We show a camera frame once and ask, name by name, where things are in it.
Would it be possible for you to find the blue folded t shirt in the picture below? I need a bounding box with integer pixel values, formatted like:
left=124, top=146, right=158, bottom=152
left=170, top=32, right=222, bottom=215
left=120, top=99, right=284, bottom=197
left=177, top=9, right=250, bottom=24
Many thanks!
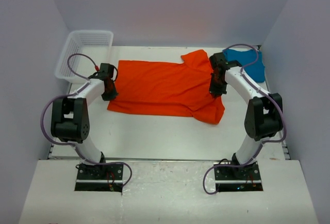
left=223, top=49, right=265, bottom=83

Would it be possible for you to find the white plastic basket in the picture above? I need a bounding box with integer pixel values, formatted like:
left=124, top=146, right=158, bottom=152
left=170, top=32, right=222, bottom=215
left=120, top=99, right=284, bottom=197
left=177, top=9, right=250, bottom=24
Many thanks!
left=55, top=30, right=113, bottom=84

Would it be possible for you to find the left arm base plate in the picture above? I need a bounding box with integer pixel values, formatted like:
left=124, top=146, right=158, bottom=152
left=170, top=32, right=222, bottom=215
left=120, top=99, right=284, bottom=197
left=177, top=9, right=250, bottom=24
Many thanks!
left=74, top=163, right=123, bottom=193

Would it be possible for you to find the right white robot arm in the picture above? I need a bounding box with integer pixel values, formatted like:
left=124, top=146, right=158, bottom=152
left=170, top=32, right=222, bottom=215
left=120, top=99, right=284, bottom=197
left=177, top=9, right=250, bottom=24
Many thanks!
left=209, top=53, right=285, bottom=179

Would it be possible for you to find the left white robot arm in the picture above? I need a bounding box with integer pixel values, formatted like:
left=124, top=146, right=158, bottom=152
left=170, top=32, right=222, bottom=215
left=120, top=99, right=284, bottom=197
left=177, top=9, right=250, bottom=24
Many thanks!
left=51, top=63, right=118, bottom=179

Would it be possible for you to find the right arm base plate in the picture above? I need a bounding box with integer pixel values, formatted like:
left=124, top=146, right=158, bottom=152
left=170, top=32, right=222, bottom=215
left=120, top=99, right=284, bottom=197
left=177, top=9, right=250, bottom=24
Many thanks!
left=214, top=163, right=263, bottom=193

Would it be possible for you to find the orange t shirt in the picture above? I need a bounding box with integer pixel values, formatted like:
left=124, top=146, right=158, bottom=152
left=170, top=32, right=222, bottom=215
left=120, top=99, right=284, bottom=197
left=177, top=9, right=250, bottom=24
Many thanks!
left=107, top=50, right=225, bottom=125

